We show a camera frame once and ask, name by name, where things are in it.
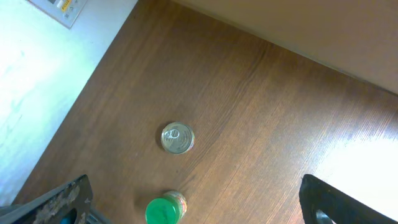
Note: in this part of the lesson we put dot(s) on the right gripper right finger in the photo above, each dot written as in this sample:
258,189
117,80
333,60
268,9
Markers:
322,203

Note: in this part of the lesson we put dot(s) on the silver pull-tab tin can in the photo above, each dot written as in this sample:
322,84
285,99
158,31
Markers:
177,138

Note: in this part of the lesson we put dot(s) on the grey plastic shopping basket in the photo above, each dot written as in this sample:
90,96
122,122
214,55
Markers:
95,217

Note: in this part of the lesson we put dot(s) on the green lid glass jar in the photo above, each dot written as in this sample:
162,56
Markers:
170,208

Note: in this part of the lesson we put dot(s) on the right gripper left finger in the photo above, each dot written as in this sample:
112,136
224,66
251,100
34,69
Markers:
68,203

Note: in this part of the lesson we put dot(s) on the grey wall control panel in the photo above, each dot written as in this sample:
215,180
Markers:
63,11

